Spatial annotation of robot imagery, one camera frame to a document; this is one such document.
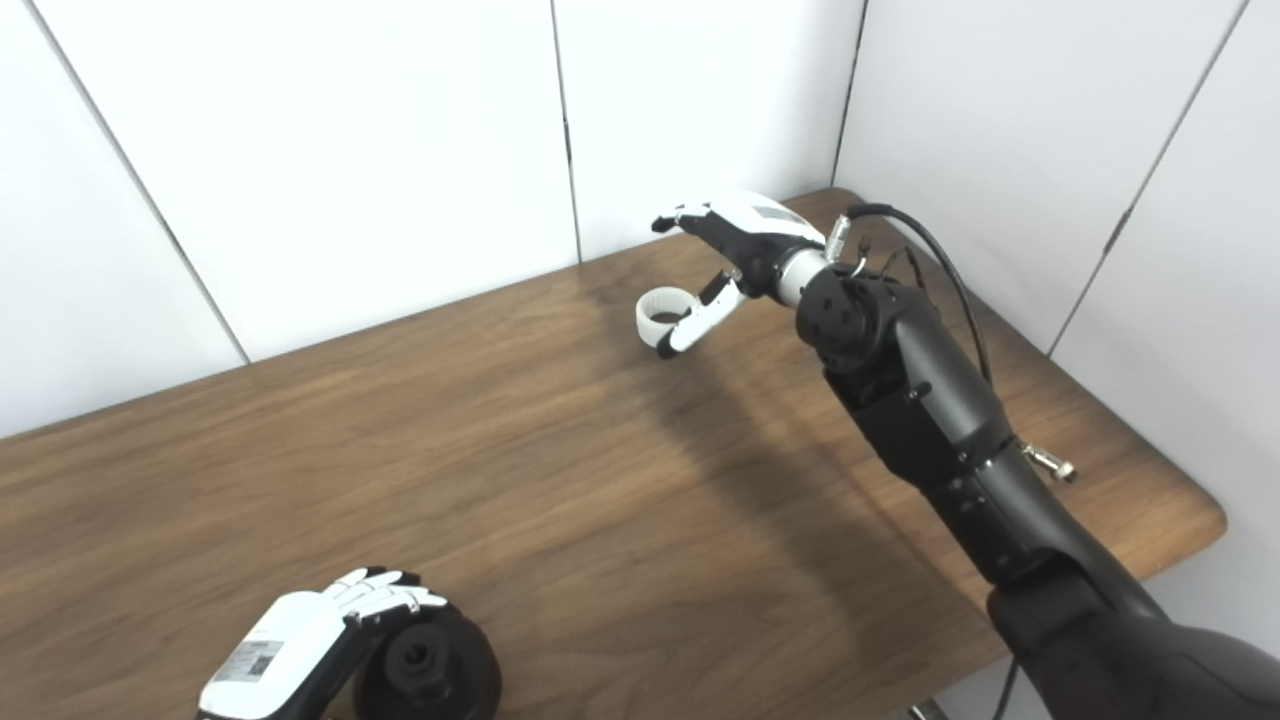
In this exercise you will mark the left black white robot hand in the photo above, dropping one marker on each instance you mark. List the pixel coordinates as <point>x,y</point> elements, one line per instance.
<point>280,640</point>

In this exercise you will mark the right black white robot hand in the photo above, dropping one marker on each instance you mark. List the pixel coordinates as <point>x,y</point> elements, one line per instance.
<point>755,235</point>

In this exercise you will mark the round black plastic part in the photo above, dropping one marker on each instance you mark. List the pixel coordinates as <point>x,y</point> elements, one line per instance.
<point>450,670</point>

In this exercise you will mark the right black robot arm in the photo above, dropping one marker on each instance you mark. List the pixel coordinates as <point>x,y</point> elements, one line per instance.
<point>930,410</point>

